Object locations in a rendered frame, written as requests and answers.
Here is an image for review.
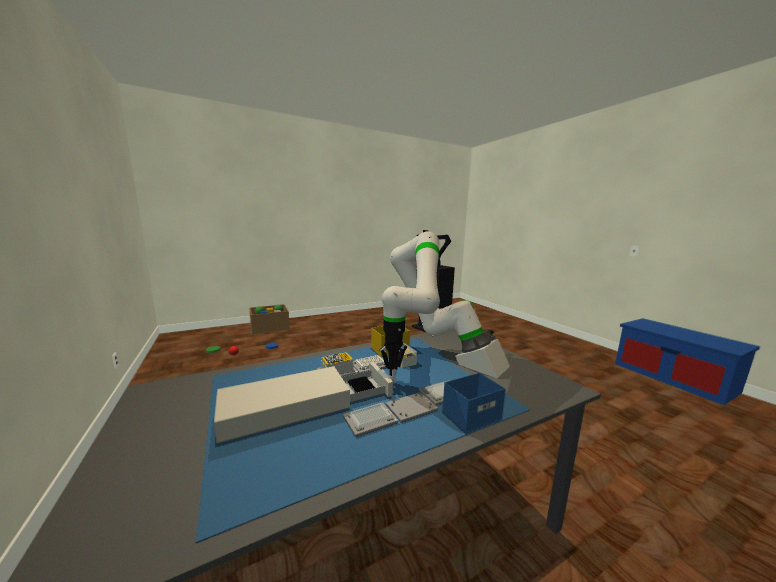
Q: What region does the dark blue open-top bin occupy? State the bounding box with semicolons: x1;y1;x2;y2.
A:
442;373;506;432

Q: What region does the yellow open-top bin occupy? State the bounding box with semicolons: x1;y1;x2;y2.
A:
371;326;410;357

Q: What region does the blue flat mat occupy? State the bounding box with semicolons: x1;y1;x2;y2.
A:
196;338;531;543

